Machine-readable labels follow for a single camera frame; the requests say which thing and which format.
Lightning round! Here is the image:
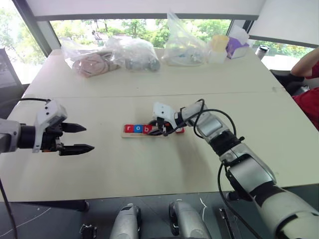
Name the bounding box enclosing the black floor bar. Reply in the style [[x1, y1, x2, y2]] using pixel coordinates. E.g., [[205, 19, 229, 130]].
[[218, 207, 236, 239]]

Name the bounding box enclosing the purple tissue box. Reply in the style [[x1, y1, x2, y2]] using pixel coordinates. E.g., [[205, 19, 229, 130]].
[[225, 24, 250, 60]]

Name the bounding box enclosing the plastic bag with pink items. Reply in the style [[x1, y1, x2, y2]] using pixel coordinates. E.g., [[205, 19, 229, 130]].
[[60, 36, 121, 79]]

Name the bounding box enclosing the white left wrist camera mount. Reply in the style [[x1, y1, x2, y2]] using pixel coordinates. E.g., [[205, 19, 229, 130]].
[[32, 99, 68, 153]]

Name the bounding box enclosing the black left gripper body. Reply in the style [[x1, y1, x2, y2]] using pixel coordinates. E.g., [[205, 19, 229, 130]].
[[40, 121, 66, 154]]

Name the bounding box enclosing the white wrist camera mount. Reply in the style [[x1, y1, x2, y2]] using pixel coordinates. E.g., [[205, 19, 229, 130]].
[[32, 99, 68, 153], [152, 101, 178, 128]]

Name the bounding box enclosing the small black floor bracket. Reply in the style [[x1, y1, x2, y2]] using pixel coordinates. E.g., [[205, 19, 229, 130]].
[[80, 223, 97, 239]]

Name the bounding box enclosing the black hanging cable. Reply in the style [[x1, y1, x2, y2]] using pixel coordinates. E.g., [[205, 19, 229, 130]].
[[0, 175, 19, 239]]

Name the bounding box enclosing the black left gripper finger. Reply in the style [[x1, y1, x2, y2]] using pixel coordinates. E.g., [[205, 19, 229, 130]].
[[61, 122, 87, 134], [59, 143, 96, 157]]

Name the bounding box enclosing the tall clear plastic bag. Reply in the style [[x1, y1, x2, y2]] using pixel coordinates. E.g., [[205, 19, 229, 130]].
[[161, 10, 213, 67]]

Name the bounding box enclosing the plastic bag with grey items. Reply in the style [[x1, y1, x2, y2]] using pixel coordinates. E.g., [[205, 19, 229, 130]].
[[104, 35, 161, 73]]

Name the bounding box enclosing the wooden letter tray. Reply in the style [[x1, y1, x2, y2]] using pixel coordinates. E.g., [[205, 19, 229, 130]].
[[121, 124, 170, 139]]

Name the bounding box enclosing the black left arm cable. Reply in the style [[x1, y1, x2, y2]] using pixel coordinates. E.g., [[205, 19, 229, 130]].
[[19, 98, 52, 104]]

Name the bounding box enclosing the person's red garment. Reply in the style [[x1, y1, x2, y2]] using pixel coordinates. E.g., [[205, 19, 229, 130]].
[[292, 87, 319, 131]]

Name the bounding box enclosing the silver rounded robot leg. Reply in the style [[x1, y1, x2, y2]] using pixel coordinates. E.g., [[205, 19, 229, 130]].
[[168, 199, 212, 239], [109, 203, 142, 239]]

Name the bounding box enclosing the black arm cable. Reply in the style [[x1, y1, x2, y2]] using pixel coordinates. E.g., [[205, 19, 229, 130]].
[[179, 98, 265, 239], [19, 98, 52, 104]]

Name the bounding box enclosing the dark cup with lid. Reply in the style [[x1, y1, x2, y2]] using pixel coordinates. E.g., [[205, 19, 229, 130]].
[[255, 44, 269, 61]]

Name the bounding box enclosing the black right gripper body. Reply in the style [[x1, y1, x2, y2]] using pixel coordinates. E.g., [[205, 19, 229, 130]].
[[155, 117, 175, 136]]

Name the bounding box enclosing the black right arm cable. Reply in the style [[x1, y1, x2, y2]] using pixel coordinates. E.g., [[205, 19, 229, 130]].
[[179, 98, 265, 239]]

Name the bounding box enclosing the black office chair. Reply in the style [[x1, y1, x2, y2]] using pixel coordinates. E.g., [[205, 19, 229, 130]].
[[270, 69, 311, 96]]

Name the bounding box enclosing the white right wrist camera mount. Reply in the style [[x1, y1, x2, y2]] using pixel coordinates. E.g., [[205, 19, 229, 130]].
[[152, 101, 178, 128]]

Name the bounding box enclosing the white container with yellow lid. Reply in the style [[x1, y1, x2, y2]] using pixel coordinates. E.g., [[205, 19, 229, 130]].
[[207, 34, 229, 64]]

